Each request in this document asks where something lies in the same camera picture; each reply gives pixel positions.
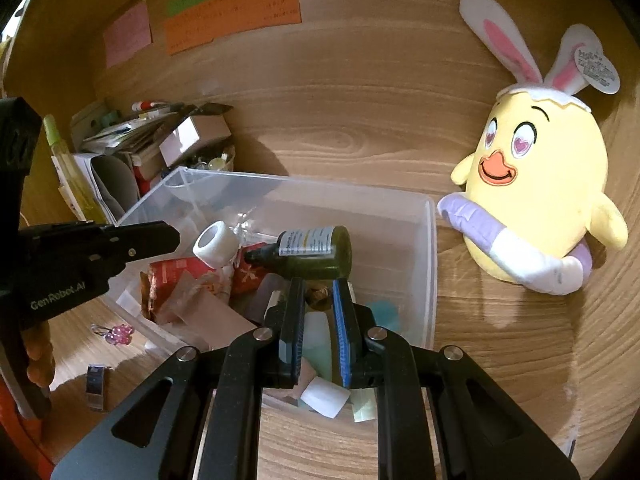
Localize red book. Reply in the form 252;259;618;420
132;160;166;193

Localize pale green paper note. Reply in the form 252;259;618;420
350;387;378;423

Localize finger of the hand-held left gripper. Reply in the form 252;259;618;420
17;220;181;281

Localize clear plastic storage bin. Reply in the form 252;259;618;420
102;166;438;411

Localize orange red object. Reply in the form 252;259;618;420
0;385;51;466

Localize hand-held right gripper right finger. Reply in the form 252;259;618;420
331;278;581;480

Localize orange sticky note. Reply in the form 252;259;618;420
164;0;302;56

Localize small cardboard box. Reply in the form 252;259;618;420
159;105;233;168

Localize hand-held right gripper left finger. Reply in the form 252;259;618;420
50;276;307;480

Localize beige paper packet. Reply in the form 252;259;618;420
155;272;261;351

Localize person's left hand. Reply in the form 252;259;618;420
24;322;55;391

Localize pink sticky note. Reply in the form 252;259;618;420
103;1;152;68

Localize dark green spray bottle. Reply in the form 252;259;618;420
243;225;353;279

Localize small silver clip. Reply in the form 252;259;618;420
85;364;108;412

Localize red foil packet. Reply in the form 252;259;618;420
140;255;276;323

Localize white tape roll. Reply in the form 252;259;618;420
192;220;236;267

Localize dark brown card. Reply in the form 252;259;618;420
244;287;282;326

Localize pile of papers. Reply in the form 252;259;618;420
70;100;201;156

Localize teal paper piece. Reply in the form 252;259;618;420
367;300;401;333

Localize pink bead keychain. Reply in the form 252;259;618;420
91;323;135;347

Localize yellow chick plush toy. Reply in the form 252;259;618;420
437;0;629;296

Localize small glass bottles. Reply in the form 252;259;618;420
192;147;236;173

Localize white paper file holder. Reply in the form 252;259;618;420
72;152;141;223

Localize small brown object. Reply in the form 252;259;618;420
306;287;334;309

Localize white paper card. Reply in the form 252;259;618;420
300;376;351;418

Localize light green card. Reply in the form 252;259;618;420
302;312;335;383

